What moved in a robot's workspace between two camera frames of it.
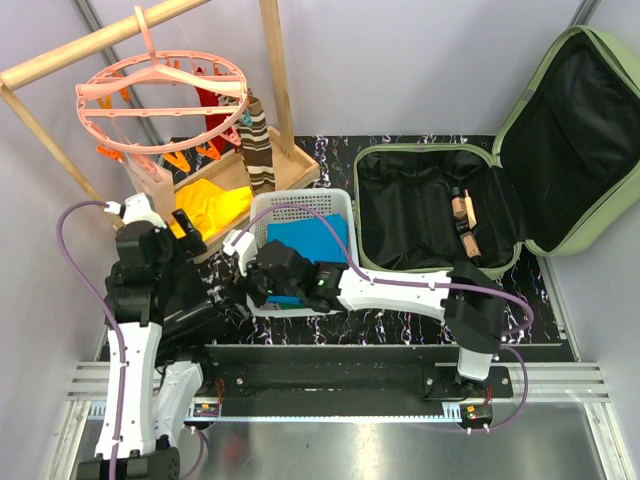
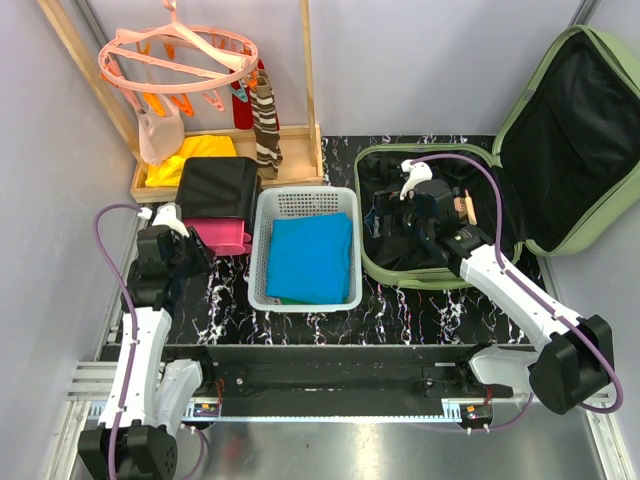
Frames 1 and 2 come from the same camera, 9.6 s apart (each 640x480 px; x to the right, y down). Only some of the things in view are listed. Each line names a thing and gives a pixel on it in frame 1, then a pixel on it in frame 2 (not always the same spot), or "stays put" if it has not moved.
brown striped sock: [256, 148] to [264, 117]
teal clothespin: [247, 119] to [240, 93]
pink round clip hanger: [160, 102] to [174, 56]
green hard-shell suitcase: [565, 161] stays put
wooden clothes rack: [220, 165] to [218, 161]
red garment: [226, 142] to [243, 110]
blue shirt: [314, 238] stays put
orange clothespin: [179, 160] to [183, 104]
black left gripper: [188, 247] stays put
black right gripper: [258, 299] to [387, 203]
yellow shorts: [208, 205] to [168, 174]
